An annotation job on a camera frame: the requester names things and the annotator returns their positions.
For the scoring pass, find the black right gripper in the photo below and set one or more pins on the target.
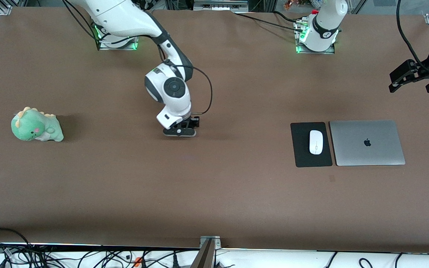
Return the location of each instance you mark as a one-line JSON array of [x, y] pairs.
[[194, 121]]

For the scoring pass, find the white computer mouse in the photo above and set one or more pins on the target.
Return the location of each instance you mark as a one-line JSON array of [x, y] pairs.
[[315, 143]]

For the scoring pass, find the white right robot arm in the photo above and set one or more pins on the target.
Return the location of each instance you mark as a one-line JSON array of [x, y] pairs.
[[125, 15]]

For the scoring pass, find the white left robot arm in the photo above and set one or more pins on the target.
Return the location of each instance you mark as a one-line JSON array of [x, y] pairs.
[[326, 22]]

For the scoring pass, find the black mouse pad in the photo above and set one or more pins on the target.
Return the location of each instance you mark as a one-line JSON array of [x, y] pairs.
[[300, 152]]

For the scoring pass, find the silver closed laptop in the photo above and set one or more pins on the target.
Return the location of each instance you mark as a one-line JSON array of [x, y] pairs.
[[348, 149]]

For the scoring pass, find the grey electronics box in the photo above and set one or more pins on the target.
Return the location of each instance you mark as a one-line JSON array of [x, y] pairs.
[[220, 4]]

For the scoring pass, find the green dinosaur plush toy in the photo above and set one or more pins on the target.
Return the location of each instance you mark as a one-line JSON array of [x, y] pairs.
[[32, 126]]

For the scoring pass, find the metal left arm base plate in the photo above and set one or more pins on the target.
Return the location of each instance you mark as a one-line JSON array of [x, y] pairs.
[[328, 51]]

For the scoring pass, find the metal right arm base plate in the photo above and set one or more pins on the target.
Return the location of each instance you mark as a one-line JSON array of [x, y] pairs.
[[125, 48]]

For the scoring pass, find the metal table edge bracket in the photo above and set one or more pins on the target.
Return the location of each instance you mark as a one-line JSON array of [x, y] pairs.
[[205, 257]]

